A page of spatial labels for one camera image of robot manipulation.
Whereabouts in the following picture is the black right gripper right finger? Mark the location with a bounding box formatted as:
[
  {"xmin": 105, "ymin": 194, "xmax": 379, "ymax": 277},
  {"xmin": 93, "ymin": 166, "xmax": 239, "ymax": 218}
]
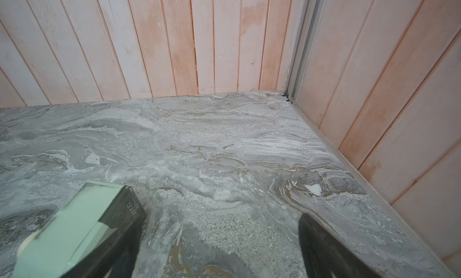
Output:
[{"xmin": 298, "ymin": 213, "xmax": 379, "ymax": 278}]

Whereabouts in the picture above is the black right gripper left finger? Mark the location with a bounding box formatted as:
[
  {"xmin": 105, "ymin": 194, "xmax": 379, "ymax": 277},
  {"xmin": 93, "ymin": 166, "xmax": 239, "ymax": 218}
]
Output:
[{"xmin": 62, "ymin": 186, "xmax": 146, "ymax": 278}]

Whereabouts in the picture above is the mint green pencil sharpener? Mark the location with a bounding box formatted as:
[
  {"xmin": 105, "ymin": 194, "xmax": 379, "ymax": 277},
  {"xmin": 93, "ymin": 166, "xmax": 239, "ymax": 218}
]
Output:
[{"xmin": 12, "ymin": 182, "xmax": 122, "ymax": 278}]

